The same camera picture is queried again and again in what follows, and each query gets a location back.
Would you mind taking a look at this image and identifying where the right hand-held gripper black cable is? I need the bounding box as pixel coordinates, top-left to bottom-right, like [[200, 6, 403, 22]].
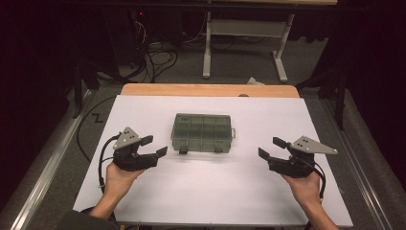
[[300, 156, 327, 201]]

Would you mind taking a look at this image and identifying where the metal floor rail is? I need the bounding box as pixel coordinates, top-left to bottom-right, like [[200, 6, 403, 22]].
[[0, 89, 97, 230], [322, 99, 389, 230]]

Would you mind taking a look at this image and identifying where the grey transparent compartment box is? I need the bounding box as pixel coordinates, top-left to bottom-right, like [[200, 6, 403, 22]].
[[170, 112, 237, 155]]

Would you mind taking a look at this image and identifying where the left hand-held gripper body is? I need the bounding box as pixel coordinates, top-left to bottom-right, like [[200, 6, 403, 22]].
[[111, 126, 160, 172]]

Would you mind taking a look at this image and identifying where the long black floor cable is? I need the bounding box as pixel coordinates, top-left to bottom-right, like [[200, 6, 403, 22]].
[[76, 95, 118, 162]]

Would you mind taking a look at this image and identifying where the person's right hand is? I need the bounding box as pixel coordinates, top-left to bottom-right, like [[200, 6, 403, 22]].
[[282, 171, 322, 206]]

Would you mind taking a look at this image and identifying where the hand-held gripper black cable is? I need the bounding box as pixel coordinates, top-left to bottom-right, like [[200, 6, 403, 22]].
[[97, 133, 122, 194], [300, 156, 327, 201]]

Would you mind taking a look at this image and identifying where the person's dark left sleeve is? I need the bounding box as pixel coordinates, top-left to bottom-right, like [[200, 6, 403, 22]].
[[56, 209, 120, 230]]

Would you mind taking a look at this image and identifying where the black box with red light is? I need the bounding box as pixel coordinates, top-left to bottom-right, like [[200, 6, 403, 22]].
[[102, 8, 185, 66]]

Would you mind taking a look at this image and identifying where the crumpled white paper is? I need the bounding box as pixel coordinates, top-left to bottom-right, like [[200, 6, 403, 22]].
[[247, 76, 266, 86]]

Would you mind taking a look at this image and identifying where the bundle of floor cables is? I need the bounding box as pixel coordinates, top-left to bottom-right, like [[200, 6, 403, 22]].
[[127, 39, 180, 84]]

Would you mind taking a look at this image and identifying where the white metal desk frame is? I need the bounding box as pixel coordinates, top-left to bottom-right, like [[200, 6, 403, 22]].
[[202, 11, 296, 83]]

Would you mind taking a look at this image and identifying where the wooden table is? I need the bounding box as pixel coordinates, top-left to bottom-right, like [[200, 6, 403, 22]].
[[120, 83, 301, 99]]

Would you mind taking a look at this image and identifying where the black metal stand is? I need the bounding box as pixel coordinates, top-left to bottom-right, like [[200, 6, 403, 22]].
[[296, 68, 350, 131], [71, 60, 101, 120]]

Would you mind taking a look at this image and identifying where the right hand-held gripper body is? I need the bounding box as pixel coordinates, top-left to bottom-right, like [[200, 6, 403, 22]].
[[267, 135, 339, 179]]

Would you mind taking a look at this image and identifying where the left hand-held gripper black cable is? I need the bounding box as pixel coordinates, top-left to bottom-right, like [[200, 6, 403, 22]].
[[97, 133, 122, 194]]

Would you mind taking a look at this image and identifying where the person's left hand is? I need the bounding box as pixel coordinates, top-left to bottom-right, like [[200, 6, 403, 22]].
[[103, 162, 146, 201]]

